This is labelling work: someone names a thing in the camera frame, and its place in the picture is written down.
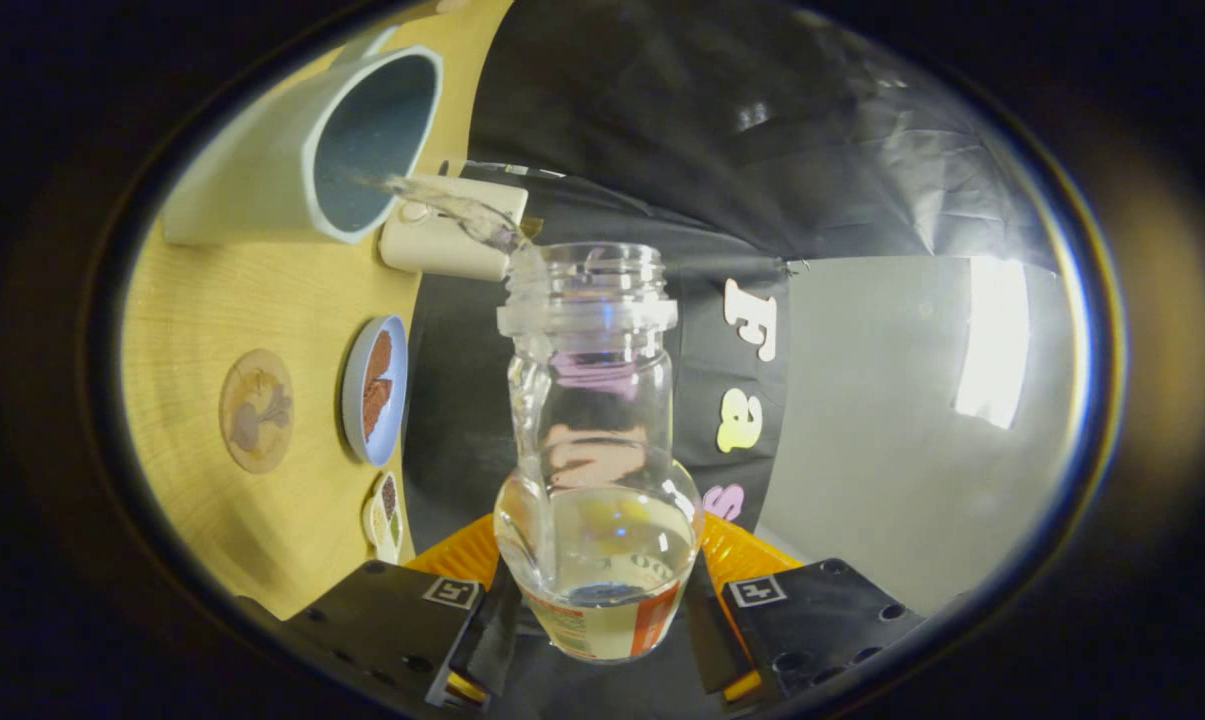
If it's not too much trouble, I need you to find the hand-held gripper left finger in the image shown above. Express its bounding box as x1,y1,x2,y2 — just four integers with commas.
237,513,525,716

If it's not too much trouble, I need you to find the round wooden printed coaster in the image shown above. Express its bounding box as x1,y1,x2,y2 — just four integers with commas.
219,348,295,474

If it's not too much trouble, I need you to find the cream rectangular box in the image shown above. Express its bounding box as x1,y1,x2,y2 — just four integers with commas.
379,160,530,283

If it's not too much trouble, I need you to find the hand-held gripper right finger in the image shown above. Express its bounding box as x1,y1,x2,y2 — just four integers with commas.
682,512,963,706

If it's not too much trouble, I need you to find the wooden table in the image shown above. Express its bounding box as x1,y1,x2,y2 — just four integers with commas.
122,0,533,621

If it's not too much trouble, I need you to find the clear glass juice bottle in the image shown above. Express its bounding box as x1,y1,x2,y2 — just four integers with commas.
492,242,705,664

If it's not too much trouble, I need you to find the pale cup with blue inside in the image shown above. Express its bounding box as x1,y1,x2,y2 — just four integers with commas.
162,25,445,246

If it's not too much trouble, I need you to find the small white spice dish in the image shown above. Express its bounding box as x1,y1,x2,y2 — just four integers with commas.
362,472,405,566

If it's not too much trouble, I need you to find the blue dish with brown powder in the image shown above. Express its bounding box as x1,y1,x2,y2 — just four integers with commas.
341,315,410,468

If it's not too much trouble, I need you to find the black backdrop cloth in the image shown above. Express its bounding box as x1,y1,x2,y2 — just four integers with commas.
402,0,1058,716

